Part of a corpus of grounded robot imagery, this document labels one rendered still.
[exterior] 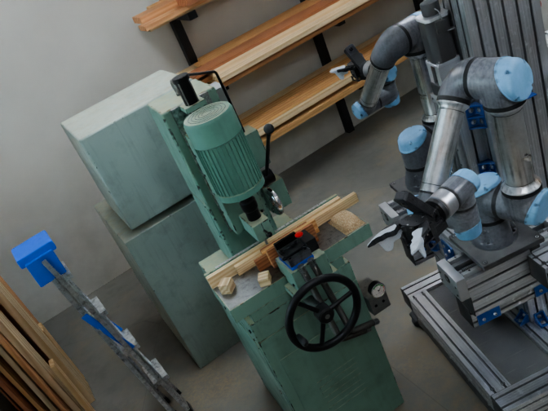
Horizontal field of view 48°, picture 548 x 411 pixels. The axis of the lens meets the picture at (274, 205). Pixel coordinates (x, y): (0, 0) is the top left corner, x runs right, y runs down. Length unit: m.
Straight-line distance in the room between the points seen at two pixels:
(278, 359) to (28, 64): 2.62
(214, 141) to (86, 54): 2.35
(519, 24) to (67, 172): 3.09
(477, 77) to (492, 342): 1.26
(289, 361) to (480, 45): 1.29
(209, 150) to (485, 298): 1.05
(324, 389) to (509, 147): 1.21
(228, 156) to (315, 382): 0.98
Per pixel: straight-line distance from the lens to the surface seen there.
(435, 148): 1.81
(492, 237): 2.10
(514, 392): 2.47
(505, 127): 1.82
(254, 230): 2.17
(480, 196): 2.01
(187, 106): 2.14
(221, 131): 1.98
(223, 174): 2.04
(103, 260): 4.58
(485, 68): 1.77
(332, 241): 2.23
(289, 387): 2.43
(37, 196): 4.34
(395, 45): 2.28
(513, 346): 2.64
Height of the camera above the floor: 2.13
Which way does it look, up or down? 28 degrees down
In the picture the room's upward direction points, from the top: 24 degrees counter-clockwise
